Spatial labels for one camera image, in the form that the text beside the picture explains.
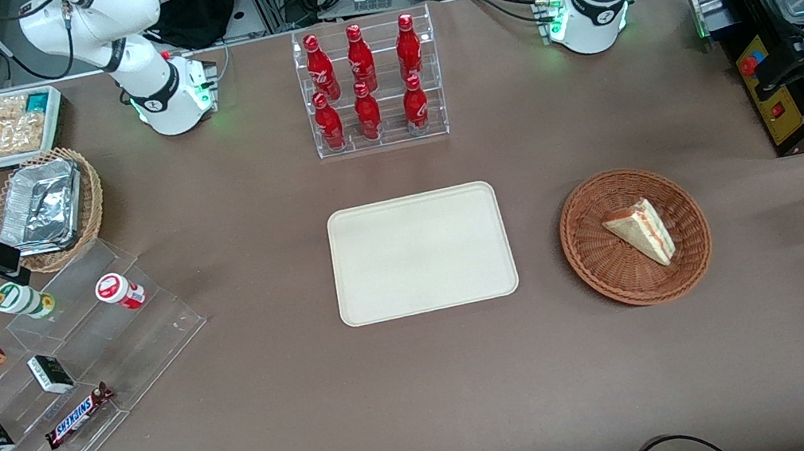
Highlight black bag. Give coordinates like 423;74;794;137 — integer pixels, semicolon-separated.
142;0;249;57

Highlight triangular sandwich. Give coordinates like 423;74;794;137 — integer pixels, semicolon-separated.
599;194;678;276

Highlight light oval wicker basket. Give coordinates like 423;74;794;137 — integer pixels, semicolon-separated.
0;141;114;280

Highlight green lid white cup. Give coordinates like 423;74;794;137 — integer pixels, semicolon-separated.
0;276;58;326

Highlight red cola bottle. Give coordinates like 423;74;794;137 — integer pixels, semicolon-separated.
351;80;385;143
343;22;380;95
398;73;433;136
311;89;347;152
302;31;342;103
391;12;426;83

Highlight clear acrylic bottle rack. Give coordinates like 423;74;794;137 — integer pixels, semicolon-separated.
288;3;452;162

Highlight brown round wicker basket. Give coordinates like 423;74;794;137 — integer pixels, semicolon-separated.
551;156;720;318

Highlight aluminium foil tray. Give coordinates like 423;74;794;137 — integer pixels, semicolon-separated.
0;155;93;261

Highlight clear bag of crackers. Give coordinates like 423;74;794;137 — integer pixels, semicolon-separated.
0;110;50;158

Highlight clear acrylic stepped display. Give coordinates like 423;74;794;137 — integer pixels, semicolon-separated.
0;225;227;451

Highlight cream rectangular tray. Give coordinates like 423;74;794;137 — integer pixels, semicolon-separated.
324;178;523;329

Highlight brown Snickers bar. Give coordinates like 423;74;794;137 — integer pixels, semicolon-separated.
37;380;122;451

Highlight red lid white cup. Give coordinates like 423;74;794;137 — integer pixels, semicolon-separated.
93;269;148;316

